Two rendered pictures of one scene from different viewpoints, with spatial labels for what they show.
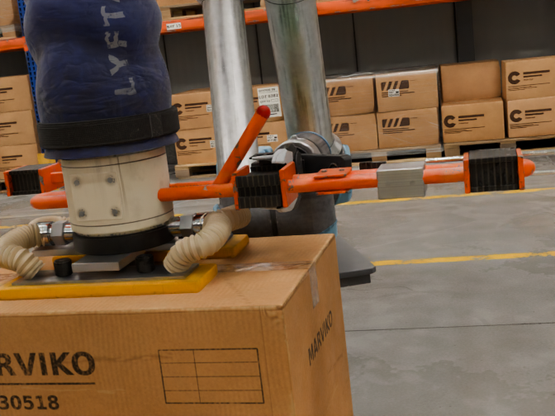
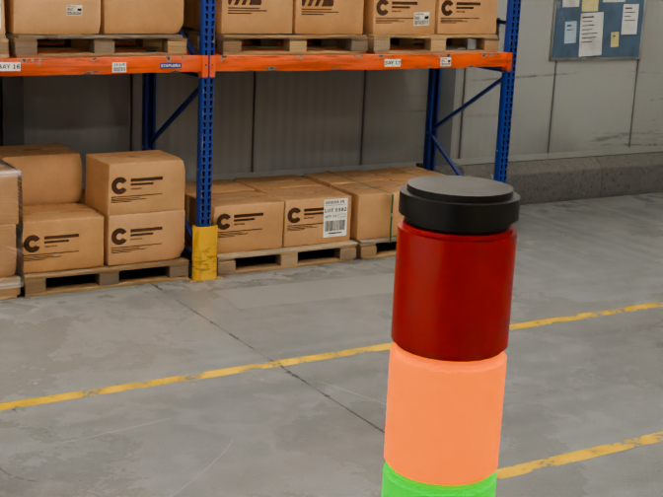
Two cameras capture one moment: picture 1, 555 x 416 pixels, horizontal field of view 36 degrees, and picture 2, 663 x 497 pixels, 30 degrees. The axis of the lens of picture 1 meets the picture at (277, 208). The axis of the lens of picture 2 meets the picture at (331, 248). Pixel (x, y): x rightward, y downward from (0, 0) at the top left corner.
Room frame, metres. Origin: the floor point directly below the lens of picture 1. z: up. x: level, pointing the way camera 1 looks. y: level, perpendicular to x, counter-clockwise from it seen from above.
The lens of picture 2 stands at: (1.02, 2.32, 2.44)
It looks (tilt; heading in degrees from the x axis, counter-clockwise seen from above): 14 degrees down; 317
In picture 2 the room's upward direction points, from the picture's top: 3 degrees clockwise
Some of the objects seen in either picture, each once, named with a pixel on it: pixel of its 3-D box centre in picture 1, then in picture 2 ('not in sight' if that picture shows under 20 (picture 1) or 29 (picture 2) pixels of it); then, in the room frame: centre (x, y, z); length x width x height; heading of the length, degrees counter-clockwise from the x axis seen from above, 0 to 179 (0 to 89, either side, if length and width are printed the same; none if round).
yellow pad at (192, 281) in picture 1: (105, 272); not in sight; (1.31, 0.28, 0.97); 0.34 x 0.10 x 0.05; 76
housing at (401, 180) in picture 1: (402, 180); not in sight; (1.28, -0.19, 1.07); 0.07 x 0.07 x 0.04; 76
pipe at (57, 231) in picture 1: (125, 234); not in sight; (1.40, 0.26, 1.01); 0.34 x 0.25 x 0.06; 76
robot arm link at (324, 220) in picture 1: (306, 215); not in sight; (1.64, -0.06, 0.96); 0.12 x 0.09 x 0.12; 86
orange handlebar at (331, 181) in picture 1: (252, 174); not in sight; (1.47, 0.04, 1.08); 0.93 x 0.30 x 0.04; 76
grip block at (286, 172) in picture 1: (265, 185); not in sight; (1.34, 0.01, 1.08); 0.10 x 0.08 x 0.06; 166
